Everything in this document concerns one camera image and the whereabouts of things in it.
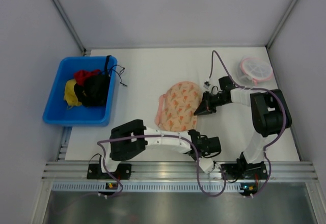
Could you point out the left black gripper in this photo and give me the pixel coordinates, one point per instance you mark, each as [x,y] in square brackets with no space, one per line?
[212,145]

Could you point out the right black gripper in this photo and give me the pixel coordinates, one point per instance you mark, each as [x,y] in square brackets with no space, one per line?
[208,102]

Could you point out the floral mesh laundry bag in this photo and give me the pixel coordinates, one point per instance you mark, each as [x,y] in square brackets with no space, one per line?
[176,107]

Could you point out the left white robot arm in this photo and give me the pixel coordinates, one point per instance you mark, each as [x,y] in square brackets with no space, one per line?
[133,138]

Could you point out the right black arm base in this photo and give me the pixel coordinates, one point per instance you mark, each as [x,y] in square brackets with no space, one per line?
[244,171]

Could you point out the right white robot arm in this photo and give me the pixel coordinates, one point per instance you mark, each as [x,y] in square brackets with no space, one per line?
[270,116]

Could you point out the round pink mesh laundry bag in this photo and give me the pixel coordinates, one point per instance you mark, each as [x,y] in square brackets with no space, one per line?
[254,71]

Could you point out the black bra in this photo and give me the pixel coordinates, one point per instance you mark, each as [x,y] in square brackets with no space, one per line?
[95,89]

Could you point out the red garment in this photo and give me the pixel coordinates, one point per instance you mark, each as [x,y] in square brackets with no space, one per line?
[82,75]

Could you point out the yellow garment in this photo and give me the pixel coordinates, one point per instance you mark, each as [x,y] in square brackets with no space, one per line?
[70,95]

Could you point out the blue plastic bin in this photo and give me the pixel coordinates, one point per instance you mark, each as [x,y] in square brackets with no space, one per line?
[57,111]

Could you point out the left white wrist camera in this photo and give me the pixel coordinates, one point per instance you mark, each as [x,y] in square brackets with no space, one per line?
[208,165]

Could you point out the aluminium mounting rail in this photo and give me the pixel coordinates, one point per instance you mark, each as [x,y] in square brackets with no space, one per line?
[281,171]

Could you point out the slotted cable duct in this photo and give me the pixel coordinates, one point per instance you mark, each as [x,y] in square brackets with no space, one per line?
[152,187]

